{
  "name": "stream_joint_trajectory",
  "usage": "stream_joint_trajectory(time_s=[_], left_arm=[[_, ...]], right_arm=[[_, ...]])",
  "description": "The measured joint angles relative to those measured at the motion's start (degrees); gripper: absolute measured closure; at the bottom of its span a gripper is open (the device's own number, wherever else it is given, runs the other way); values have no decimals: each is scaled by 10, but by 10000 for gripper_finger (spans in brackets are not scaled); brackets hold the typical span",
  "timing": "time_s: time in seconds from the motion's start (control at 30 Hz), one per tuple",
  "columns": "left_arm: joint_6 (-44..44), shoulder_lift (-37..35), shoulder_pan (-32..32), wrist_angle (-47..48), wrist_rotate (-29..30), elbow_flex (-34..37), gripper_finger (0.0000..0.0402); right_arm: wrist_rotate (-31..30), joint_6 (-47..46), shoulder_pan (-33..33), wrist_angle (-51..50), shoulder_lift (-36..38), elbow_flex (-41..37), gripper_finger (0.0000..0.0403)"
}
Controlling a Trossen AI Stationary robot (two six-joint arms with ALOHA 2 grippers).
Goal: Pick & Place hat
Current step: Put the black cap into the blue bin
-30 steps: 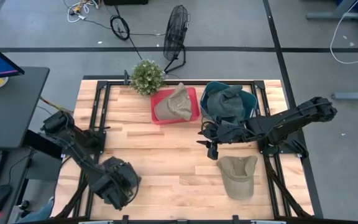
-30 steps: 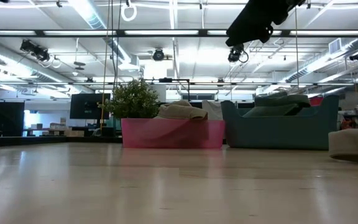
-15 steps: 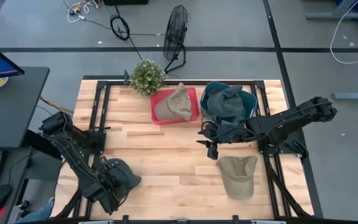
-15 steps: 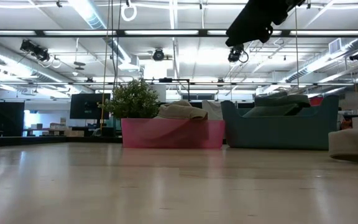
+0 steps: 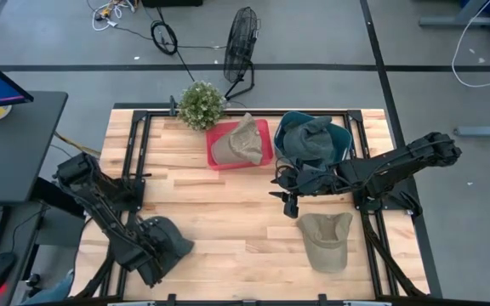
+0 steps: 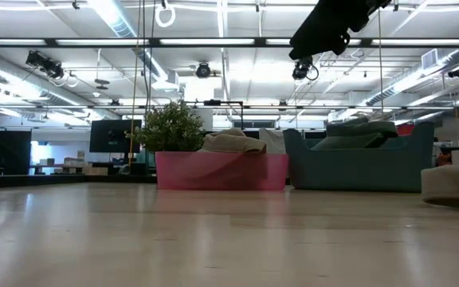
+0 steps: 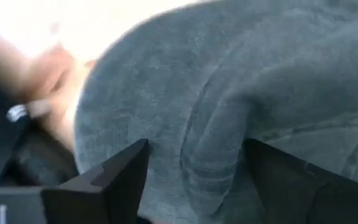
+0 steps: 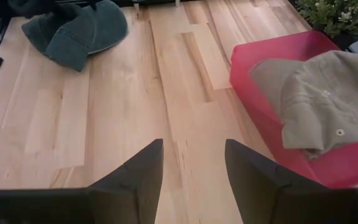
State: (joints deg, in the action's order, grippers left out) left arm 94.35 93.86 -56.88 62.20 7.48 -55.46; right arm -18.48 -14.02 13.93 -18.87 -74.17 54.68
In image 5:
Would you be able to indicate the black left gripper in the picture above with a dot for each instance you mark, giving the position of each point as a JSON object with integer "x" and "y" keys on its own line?
{"x": 147, "y": 272}

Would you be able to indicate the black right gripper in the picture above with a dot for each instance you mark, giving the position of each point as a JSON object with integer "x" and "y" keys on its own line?
{"x": 313, "y": 180}

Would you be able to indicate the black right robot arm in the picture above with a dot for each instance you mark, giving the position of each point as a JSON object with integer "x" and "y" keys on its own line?
{"x": 398, "y": 163}

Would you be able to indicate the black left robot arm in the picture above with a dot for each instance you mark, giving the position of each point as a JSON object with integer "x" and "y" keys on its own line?
{"x": 100, "y": 204}

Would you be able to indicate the red plastic basket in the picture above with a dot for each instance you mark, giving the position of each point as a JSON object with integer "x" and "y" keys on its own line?
{"x": 266, "y": 140}

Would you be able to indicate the teal plastic basket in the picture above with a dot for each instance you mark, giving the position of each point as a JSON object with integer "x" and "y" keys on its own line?
{"x": 343, "y": 136}

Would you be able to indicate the small artificial green plant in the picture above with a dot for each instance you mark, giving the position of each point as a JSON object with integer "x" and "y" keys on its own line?
{"x": 201, "y": 105}

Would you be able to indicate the person's leg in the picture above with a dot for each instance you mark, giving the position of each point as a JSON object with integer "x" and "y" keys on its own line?
{"x": 51, "y": 294}

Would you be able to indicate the black chair caster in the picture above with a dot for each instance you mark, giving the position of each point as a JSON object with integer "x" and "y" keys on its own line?
{"x": 33, "y": 280}

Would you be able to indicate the black floor fan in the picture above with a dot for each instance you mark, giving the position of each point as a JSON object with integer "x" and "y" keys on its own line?
{"x": 240, "y": 42}

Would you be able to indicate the black desk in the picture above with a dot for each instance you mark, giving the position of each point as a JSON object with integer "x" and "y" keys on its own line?
{"x": 15, "y": 149}

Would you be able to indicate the grey table foot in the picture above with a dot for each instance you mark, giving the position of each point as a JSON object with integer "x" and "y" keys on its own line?
{"x": 449, "y": 21}
{"x": 483, "y": 131}

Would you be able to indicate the black box on floor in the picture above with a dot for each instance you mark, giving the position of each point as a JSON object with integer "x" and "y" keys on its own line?
{"x": 172, "y": 2}

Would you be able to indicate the black aluminium table frame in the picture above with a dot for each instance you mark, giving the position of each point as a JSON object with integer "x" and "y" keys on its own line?
{"x": 270, "y": 113}

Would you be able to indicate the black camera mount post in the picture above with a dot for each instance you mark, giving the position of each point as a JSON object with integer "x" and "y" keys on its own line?
{"x": 172, "y": 106}

